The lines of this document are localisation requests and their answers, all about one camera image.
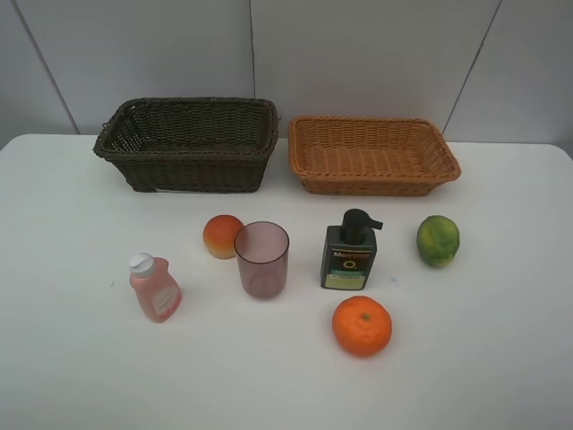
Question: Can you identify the red-orange round bun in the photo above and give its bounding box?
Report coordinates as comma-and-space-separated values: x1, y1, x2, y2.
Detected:
202, 215, 244, 260

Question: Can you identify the dark green pump bottle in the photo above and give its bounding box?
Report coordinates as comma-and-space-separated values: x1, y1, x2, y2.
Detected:
321, 209, 383, 291

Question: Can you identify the orange mandarin fruit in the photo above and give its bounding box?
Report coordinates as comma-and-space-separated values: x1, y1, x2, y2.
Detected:
331, 296, 393, 358

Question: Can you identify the pink bottle white cap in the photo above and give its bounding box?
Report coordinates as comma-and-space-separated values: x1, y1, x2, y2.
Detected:
128, 253, 182, 323

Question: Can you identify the light orange wicker basket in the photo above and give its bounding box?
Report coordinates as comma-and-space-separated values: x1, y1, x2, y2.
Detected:
288, 116, 461, 197

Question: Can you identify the green lime fruit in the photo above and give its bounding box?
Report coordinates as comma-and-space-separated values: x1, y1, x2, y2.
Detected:
416, 215, 460, 268

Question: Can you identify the dark brown wicker basket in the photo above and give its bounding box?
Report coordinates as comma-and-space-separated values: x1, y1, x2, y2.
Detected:
93, 97, 278, 194

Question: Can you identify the translucent pink plastic cup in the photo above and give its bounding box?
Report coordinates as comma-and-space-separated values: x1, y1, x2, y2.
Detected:
234, 221, 290, 300

